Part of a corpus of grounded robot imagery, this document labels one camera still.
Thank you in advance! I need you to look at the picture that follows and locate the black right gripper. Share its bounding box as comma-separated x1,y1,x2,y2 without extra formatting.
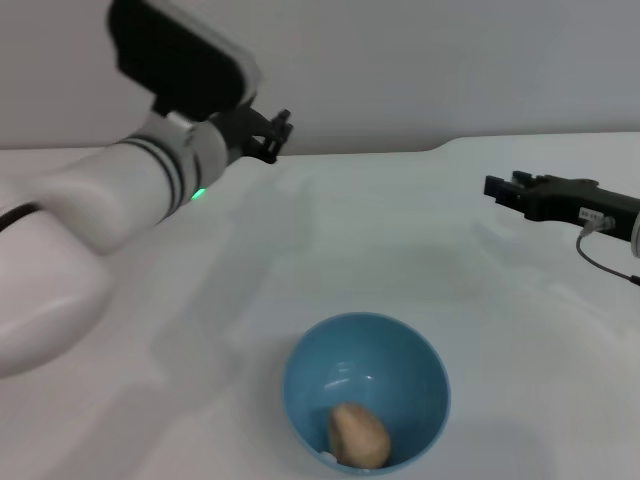
482,170,640,245

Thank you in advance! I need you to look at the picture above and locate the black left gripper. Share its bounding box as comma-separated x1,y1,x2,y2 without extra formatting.
208,105,295,165

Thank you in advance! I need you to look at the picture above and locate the blue ceramic bowl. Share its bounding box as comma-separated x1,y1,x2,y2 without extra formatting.
282,312,451,472

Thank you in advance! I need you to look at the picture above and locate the round beige egg yolk pastry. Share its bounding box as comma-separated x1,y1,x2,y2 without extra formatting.
327,403,392,470

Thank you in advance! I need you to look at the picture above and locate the right arm cable with connector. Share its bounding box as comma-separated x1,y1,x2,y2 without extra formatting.
574,214,640,287

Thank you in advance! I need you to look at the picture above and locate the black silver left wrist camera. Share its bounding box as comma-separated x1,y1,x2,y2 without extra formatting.
105,0,262,124

